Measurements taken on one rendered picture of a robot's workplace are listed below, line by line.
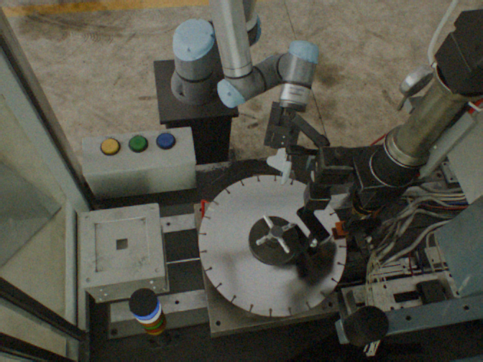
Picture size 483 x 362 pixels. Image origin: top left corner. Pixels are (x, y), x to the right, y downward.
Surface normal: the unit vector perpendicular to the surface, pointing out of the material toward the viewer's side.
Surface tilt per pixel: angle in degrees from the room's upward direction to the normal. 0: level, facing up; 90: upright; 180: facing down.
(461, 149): 90
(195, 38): 7
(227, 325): 0
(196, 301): 0
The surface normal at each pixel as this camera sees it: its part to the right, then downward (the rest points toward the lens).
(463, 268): -0.98, 0.12
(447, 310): 0.07, -0.47
